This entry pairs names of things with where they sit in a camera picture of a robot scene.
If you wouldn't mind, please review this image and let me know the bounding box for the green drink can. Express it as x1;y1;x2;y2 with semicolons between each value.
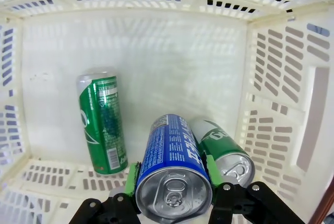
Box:
192;118;256;188
76;70;129;175

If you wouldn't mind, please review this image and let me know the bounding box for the cream plastic shopping basket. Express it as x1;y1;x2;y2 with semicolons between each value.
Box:
0;0;334;224

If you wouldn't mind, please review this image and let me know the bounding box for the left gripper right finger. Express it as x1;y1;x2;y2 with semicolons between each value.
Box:
205;155;305;224

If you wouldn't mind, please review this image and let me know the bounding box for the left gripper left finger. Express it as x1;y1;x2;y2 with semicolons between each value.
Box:
68;161;143;224

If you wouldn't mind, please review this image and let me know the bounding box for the blue drink can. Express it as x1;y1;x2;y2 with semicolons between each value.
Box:
135;113;213;221

